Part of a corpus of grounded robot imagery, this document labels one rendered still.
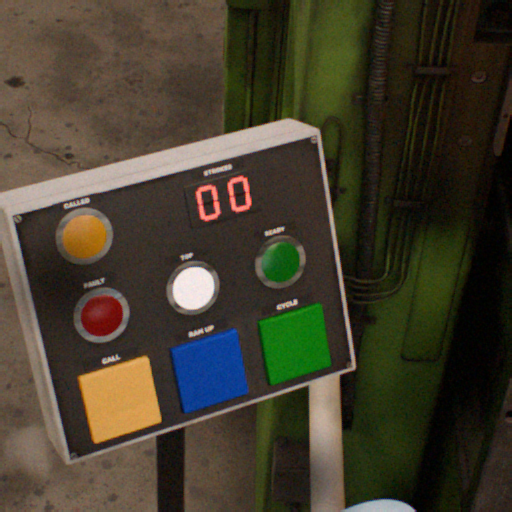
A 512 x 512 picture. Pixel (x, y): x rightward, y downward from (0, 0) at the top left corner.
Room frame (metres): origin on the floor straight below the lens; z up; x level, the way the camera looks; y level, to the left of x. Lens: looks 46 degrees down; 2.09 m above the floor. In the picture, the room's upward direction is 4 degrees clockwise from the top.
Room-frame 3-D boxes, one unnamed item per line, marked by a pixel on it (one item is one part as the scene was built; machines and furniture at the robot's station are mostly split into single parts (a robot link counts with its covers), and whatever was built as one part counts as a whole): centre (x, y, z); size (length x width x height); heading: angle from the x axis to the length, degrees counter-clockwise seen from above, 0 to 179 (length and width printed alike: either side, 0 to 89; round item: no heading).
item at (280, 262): (0.94, -0.03, 1.09); 0.05 x 0.03 x 0.04; 92
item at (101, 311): (0.85, 0.15, 1.09); 0.05 x 0.03 x 0.04; 92
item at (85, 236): (0.89, 0.17, 1.16); 0.05 x 0.03 x 0.04; 92
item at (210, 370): (0.86, 0.04, 1.01); 0.07 x 0.05 x 0.07; 117
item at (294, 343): (0.90, -0.05, 1.01); 0.07 x 0.05 x 0.07; 117
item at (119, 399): (0.81, 0.13, 1.01); 0.07 x 0.05 x 0.07; 117
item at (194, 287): (0.90, 0.06, 1.09); 0.05 x 0.03 x 0.04; 92
